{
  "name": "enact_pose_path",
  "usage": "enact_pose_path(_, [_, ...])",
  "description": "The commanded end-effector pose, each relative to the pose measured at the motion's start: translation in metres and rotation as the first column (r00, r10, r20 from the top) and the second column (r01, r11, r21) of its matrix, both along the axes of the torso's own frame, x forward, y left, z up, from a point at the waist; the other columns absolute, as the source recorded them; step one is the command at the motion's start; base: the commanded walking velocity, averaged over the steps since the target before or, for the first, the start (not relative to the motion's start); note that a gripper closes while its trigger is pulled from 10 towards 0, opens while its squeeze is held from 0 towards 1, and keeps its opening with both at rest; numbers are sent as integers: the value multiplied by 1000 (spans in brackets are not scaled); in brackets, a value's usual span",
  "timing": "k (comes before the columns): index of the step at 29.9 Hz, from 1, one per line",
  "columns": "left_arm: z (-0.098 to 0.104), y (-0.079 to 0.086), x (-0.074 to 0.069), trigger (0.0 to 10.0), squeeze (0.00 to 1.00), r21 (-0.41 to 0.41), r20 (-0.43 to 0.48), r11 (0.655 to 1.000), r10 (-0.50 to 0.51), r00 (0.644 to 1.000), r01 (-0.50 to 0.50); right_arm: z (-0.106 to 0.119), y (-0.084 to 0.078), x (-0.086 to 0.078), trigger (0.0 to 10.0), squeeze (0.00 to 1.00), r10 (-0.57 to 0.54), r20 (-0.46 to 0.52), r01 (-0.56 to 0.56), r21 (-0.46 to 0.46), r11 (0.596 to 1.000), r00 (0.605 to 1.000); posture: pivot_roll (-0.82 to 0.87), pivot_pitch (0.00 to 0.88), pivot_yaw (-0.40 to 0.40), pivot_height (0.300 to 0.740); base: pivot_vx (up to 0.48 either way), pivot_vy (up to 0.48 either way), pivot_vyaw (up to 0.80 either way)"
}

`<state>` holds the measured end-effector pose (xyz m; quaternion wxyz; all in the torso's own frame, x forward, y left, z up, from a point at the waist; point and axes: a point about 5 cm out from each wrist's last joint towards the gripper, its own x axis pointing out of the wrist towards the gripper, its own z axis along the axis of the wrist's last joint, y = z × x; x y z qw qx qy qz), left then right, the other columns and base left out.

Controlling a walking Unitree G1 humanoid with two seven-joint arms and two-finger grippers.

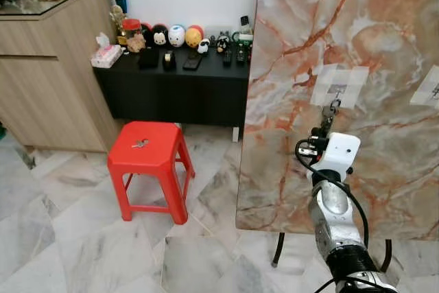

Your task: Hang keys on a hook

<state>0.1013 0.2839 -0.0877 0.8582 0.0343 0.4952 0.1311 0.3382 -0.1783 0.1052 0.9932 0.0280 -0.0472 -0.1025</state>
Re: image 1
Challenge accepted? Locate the clear tape patch with hook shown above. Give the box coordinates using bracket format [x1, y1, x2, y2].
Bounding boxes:
[312, 65, 370, 108]
[410, 65, 439, 107]

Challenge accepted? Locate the marble pattern folding table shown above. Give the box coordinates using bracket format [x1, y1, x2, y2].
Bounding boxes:
[235, 0, 439, 272]

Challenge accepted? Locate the green cup holder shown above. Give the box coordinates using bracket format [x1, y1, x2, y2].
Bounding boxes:
[235, 15, 253, 43]

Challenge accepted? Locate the black penguin figurine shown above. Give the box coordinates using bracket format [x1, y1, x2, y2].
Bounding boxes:
[215, 31, 232, 54]

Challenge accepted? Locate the black TV console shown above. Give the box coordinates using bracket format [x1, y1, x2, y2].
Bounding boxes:
[93, 45, 253, 129]

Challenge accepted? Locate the orange plush ball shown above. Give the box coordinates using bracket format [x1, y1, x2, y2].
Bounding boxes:
[185, 24, 205, 48]

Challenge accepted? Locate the black tape dispenser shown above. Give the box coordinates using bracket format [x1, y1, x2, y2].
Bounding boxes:
[163, 51, 177, 71]

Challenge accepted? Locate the red plastic stool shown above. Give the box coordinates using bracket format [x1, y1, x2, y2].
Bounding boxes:
[108, 120, 196, 225]

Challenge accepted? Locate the white plush ball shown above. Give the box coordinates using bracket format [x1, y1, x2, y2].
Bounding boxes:
[168, 24, 187, 48]

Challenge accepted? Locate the black mouse plush ball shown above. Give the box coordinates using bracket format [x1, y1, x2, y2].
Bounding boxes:
[141, 23, 170, 49]

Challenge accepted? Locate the snack jar with red lid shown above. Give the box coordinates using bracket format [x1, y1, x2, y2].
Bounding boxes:
[122, 19, 146, 54]

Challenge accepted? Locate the white floral tissue box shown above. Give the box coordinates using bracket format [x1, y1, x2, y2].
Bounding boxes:
[91, 32, 123, 69]

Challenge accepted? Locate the light wooden cabinet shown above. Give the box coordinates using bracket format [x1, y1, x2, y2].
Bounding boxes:
[0, 0, 124, 153]

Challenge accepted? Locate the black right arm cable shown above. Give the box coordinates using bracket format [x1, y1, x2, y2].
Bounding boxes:
[295, 139, 392, 293]

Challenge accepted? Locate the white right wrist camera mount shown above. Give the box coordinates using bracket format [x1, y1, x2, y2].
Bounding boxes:
[316, 133, 361, 183]

